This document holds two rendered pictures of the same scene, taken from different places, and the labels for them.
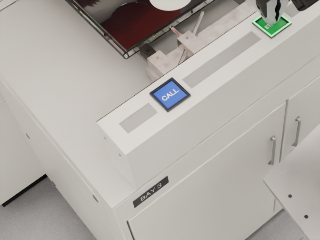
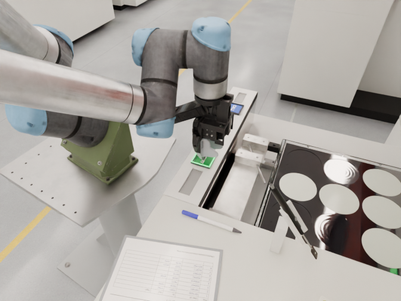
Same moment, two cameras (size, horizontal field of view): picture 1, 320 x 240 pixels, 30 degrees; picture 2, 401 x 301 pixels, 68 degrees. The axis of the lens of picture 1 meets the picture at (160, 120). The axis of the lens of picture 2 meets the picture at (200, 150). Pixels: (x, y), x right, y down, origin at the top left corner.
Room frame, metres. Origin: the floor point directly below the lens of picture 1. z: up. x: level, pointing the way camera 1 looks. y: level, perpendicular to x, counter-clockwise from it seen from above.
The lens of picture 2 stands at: (1.23, -0.62, 1.53)
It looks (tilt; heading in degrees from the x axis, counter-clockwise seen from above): 43 degrees down; 142
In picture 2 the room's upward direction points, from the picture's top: straight up
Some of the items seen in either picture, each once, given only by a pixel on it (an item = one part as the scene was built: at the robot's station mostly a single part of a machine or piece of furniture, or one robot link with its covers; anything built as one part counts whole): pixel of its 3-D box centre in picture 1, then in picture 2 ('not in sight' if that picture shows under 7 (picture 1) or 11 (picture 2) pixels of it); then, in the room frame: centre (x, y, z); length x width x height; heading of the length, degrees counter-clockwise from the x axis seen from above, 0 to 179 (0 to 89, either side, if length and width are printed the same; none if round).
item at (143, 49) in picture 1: (148, 52); (273, 147); (0.83, 0.00, 0.90); 0.04 x 0.02 x 0.03; 29
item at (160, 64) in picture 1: (165, 68); (255, 142); (0.78, -0.03, 0.89); 0.08 x 0.03 x 0.03; 29
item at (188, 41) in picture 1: (195, 48); (248, 157); (0.81, -0.10, 0.89); 0.08 x 0.03 x 0.03; 29
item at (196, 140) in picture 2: not in sight; (199, 137); (0.79, -0.28, 1.05); 0.05 x 0.02 x 0.09; 119
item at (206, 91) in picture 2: not in sight; (210, 83); (0.79, -0.25, 1.19); 0.08 x 0.08 x 0.05
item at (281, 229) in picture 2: not in sight; (290, 231); (1.10, -0.29, 1.03); 0.06 x 0.04 x 0.13; 29
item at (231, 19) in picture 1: (223, 38); (240, 182); (0.85, -0.17, 0.87); 0.36 x 0.08 x 0.03; 119
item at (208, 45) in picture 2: not in sight; (209, 49); (0.79, -0.25, 1.27); 0.09 x 0.08 x 0.11; 45
